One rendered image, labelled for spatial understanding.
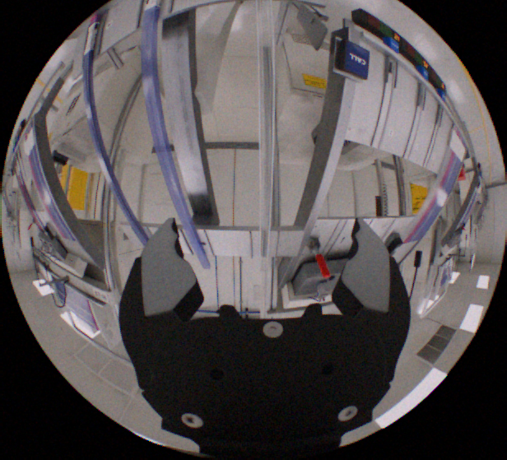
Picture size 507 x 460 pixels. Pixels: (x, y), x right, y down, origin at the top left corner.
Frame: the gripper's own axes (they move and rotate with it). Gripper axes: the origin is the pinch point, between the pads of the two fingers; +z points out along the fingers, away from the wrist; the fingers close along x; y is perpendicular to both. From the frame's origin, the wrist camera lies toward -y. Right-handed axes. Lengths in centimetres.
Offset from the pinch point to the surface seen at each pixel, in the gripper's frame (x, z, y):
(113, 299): -65, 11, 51
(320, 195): 10.2, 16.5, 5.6
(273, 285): 4, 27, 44
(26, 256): -739, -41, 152
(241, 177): -23, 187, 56
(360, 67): 12.0, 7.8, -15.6
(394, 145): 25.9, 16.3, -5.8
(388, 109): 21.8, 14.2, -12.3
